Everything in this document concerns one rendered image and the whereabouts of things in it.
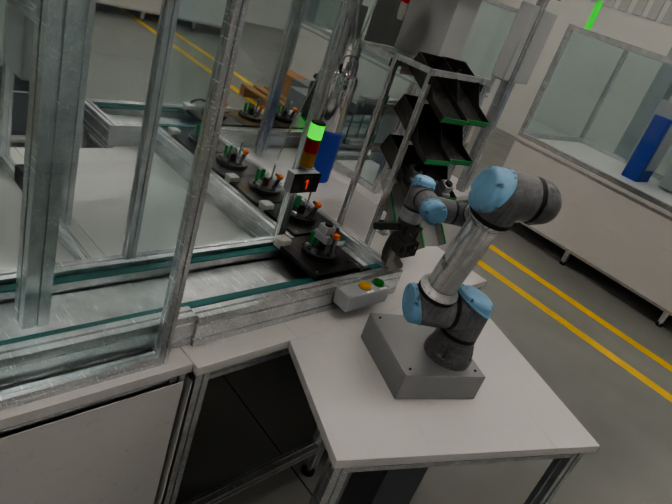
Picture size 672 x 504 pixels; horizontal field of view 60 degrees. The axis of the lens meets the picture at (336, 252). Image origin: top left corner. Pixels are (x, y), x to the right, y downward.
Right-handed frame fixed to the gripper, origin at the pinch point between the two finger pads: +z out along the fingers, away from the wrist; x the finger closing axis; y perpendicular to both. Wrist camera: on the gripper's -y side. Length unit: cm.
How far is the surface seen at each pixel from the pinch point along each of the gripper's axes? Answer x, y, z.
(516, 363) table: 32, 46, 17
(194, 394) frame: -72, 3, 28
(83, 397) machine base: -103, 2, 17
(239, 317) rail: -56, -4, 10
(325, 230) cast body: -12.2, -20.4, -4.5
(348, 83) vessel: 59, -95, -36
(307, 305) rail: -28.9, -3.6, 12.1
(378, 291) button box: -3.3, 3.5, 7.1
